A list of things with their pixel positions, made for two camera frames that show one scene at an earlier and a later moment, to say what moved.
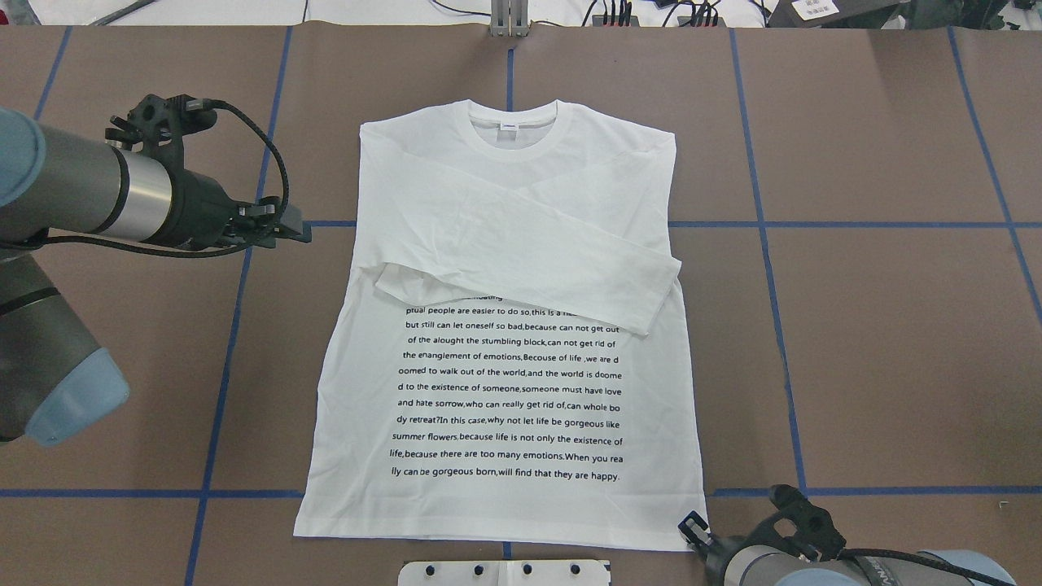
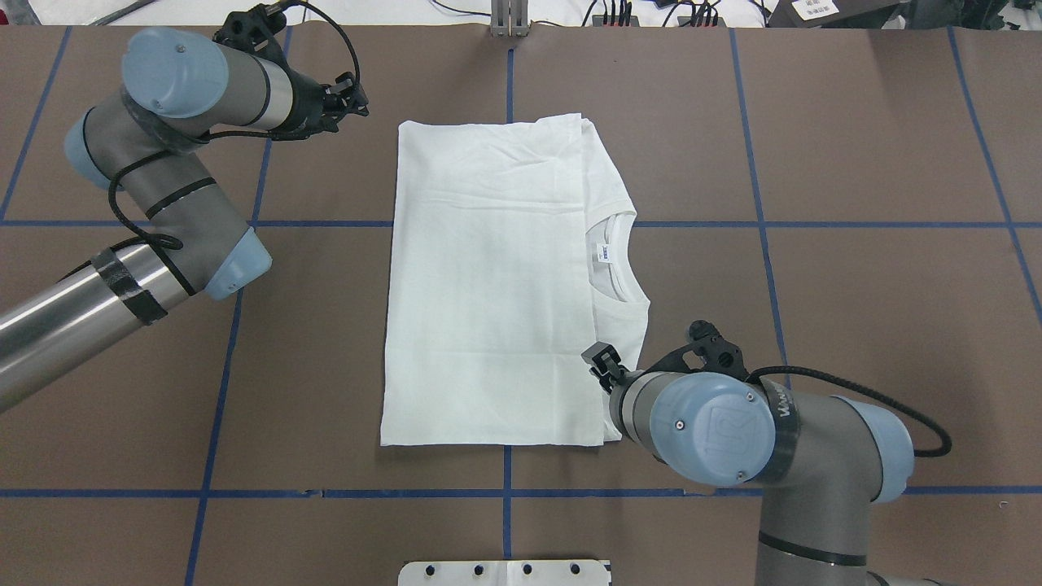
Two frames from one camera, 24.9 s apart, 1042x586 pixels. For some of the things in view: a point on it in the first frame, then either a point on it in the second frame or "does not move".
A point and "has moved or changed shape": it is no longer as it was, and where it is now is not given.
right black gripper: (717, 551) -> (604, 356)
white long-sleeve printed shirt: (494, 382) has moved or changed shape
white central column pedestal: (509, 572) does not move
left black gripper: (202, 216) -> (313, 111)
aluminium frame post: (510, 18) does not move
